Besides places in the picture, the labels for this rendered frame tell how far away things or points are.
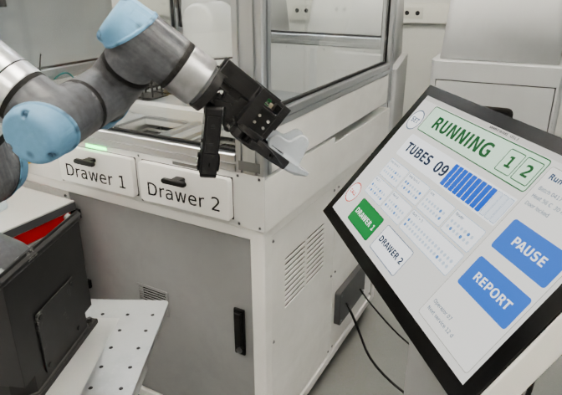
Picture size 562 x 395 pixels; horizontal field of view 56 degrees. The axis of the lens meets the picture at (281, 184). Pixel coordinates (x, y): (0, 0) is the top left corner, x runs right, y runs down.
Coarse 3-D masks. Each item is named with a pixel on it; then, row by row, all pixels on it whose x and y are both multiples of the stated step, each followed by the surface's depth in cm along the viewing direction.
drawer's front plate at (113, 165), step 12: (72, 156) 152; (84, 156) 149; (96, 156) 146; (108, 156) 144; (120, 156) 143; (60, 168) 156; (84, 168) 151; (96, 168) 148; (108, 168) 146; (120, 168) 143; (132, 168) 142; (72, 180) 155; (84, 180) 152; (108, 180) 147; (120, 180) 145; (132, 180) 143; (120, 192) 146; (132, 192) 144
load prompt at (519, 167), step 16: (432, 112) 91; (448, 112) 87; (416, 128) 92; (432, 128) 88; (448, 128) 84; (464, 128) 81; (480, 128) 78; (448, 144) 82; (464, 144) 79; (480, 144) 76; (496, 144) 73; (512, 144) 71; (480, 160) 74; (496, 160) 71; (512, 160) 69; (528, 160) 67; (544, 160) 65; (496, 176) 70; (512, 176) 68; (528, 176) 65
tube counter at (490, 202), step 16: (448, 160) 80; (432, 176) 80; (448, 176) 78; (464, 176) 75; (448, 192) 75; (464, 192) 73; (480, 192) 70; (496, 192) 68; (480, 208) 69; (496, 208) 66
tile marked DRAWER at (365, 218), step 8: (360, 208) 91; (368, 208) 89; (352, 216) 92; (360, 216) 90; (368, 216) 88; (376, 216) 86; (352, 224) 90; (360, 224) 88; (368, 224) 87; (376, 224) 85; (360, 232) 87; (368, 232) 85
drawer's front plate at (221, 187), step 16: (144, 160) 140; (144, 176) 140; (160, 176) 137; (176, 176) 134; (192, 176) 131; (144, 192) 142; (176, 192) 136; (192, 192) 133; (208, 192) 130; (224, 192) 128; (192, 208) 135; (208, 208) 132; (224, 208) 130
